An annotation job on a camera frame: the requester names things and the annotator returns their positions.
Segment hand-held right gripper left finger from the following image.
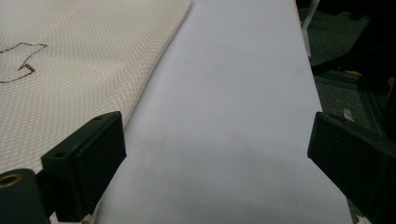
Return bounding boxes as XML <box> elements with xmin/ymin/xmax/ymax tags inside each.
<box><xmin>40</xmin><ymin>110</ymin><xmax>128</xmax><ymax>223</ymax></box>

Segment white table leg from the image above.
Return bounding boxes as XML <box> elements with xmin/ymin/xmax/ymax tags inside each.
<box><xmin>300</xmin><ymin>0</ymin><xmax>321</xmax><ymax>59</ymax></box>

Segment black metal frame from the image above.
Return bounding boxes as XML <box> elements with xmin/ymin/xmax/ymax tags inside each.
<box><xmin>311</xmin><ymin>40</ymin><xmax>396</xmax><ymax>141</ymax></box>

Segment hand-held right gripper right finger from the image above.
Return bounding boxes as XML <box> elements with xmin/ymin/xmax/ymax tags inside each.
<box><xmin>306</xmin><ymin>111</ymin><xmax>396</xmax><ymax>224</ymax></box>

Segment cream waffle-weave cloth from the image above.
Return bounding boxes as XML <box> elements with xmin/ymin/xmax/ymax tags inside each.
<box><xmin>0</xmin><ymin>0</ymin><xmax>193</xmax><ymax>224</ymax></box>

